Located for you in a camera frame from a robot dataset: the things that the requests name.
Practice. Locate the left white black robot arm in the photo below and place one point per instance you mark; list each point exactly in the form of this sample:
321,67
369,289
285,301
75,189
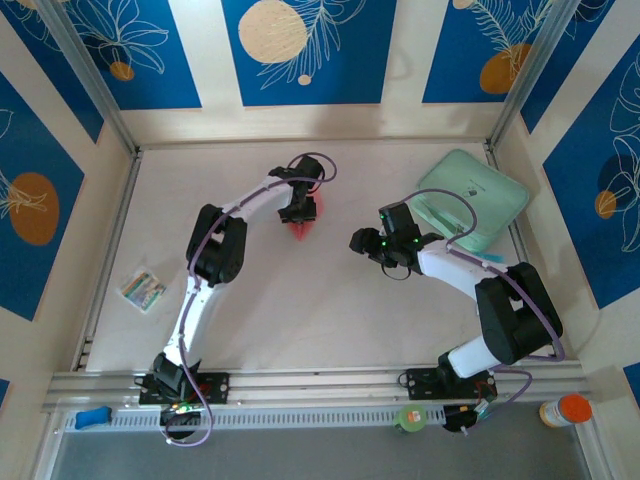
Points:
197,310

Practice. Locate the orange-capped bottle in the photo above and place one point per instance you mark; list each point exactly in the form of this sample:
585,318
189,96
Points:
567,411

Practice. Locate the aluminium table side rail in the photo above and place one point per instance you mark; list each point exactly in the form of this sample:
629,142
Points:
121,210
518,240

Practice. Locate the blue bone-shaped block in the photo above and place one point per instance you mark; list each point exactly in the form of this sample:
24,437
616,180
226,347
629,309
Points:
92,419

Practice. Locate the black controller with LED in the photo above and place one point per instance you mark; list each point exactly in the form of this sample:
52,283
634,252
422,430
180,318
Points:
177,411
455,417

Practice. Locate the aluminium frame post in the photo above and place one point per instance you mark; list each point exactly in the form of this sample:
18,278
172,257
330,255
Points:
530,75
87,75

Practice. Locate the colourful striped packet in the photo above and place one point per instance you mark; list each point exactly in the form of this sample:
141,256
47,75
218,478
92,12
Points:
142,290

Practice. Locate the long aluminium base rail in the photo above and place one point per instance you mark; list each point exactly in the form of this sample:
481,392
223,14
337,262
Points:
320,385

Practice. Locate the green tape roll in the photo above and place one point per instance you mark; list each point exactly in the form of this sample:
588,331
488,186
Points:
410,417

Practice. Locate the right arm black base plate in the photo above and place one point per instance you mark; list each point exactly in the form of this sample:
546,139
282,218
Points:
420,382

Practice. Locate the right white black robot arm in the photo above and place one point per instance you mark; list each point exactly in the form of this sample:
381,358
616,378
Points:
450,270

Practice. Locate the mint green zip pouch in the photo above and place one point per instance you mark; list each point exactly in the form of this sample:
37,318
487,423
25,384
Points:
480,190

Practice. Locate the pink paper sheet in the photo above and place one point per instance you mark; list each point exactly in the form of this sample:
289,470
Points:
302,232

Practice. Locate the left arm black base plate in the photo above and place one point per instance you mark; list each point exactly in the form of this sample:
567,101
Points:
215,387

